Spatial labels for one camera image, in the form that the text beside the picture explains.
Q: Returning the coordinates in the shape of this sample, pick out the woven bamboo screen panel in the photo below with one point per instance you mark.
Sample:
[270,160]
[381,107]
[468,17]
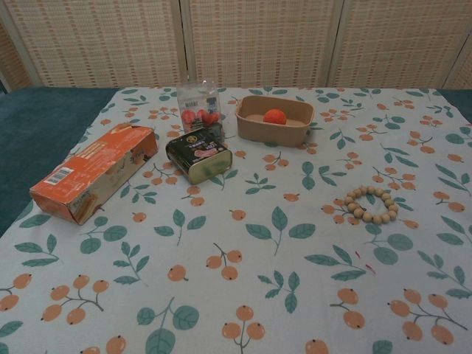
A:
[409,40]
[103,40]
[262,40]
[11,62]

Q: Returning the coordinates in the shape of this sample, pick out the orange cardboard snack box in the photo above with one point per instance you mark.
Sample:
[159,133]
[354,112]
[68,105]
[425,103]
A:
[92,166]

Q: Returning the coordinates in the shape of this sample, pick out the orange ball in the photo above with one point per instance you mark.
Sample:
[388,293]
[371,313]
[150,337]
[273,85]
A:
[274,116]

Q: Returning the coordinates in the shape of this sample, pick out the clear plastic box red items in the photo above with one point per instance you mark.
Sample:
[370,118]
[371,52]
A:
[195,110]

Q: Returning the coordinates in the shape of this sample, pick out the beige paper tray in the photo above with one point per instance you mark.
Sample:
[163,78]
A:
[273,132]

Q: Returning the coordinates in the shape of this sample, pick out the floral leaf and berry tablecloth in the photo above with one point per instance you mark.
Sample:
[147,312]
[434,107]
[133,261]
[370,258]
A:
[258,258]

